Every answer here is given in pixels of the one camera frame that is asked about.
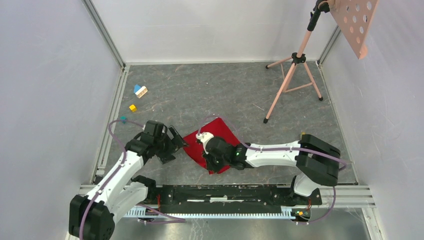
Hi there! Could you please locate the red cloth napkin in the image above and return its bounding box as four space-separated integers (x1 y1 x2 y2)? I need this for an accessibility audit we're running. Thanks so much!
183 117 240 169

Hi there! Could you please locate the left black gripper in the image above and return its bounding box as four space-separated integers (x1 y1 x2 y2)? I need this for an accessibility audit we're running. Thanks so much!
154 126 190 165

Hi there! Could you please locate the pink perforated board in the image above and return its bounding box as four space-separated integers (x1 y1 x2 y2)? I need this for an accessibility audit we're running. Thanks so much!
330 0 380 60

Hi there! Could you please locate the blue white toy block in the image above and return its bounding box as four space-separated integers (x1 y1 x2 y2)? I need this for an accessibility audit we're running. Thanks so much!
133 84 148 99

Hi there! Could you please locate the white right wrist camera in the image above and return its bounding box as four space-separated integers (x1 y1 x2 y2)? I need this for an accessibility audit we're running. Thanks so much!
195 132 215 154

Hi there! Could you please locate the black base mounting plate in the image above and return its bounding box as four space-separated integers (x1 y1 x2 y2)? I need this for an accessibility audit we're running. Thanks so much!
141 184 323 215

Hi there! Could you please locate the yellow toy cube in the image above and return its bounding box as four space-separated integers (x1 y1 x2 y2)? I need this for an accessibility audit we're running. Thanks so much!
129 104 137 113

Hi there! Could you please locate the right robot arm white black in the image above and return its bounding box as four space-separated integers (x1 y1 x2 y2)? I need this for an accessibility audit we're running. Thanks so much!
195 132 346 204

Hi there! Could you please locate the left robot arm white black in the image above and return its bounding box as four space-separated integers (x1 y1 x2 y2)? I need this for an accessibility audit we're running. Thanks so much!
68 120 188 240

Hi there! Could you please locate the white slotted cable duct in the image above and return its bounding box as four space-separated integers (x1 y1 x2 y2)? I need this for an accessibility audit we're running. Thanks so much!
123 206 296 220

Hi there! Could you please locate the pink tripod stand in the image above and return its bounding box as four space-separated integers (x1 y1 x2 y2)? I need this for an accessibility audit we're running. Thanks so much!
263 0 334 124

